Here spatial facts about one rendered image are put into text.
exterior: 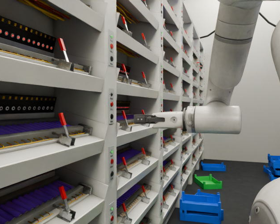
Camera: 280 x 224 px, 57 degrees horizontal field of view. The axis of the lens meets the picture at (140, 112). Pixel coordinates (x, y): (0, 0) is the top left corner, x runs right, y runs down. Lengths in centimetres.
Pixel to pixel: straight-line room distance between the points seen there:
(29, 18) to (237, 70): 64
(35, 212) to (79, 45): 54
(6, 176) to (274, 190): 45
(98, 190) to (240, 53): 61
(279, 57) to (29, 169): 50
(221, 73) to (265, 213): 47
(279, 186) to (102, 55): 71
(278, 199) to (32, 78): 50
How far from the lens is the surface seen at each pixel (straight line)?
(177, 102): 221
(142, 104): 155
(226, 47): 67
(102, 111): 87
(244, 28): 65
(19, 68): 57
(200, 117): 78
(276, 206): 28
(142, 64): 157
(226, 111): 79
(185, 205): 210
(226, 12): 65
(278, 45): 40
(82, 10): 80
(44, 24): 97
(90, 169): 92
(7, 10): 86
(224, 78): 70
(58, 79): 67
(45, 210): 77
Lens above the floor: 86
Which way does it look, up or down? 1 degrees down
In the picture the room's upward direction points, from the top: straight up
